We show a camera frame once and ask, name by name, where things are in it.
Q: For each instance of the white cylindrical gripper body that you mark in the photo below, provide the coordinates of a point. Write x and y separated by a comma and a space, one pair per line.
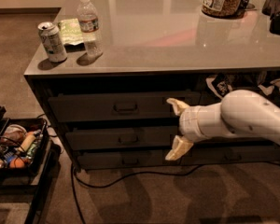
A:
188, 125

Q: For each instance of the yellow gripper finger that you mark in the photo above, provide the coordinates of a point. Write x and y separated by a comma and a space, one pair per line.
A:
180, 147
178, 106

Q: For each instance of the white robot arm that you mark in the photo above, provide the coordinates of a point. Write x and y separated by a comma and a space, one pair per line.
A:
240, 114

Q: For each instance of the grey drawer cabinet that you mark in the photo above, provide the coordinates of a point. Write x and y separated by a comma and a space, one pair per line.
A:
152, 46

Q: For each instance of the black white chip bag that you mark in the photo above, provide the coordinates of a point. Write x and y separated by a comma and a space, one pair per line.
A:
219, 85

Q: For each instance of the large jar of nuts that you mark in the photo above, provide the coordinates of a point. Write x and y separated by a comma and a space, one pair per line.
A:
220, 8

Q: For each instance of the clear plastic water bottle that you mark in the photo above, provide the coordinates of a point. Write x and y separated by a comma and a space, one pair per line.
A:
90, 28

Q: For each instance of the green snack packet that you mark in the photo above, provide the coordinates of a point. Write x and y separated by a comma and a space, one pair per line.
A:
70, 32

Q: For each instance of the silver soda can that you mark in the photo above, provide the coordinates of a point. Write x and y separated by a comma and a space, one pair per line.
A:
52, 42

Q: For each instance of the black bin of items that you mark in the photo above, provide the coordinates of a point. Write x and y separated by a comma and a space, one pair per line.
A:
23, 144

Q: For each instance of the black cart frame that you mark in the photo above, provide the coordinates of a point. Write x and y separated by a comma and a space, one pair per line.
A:
22, 198

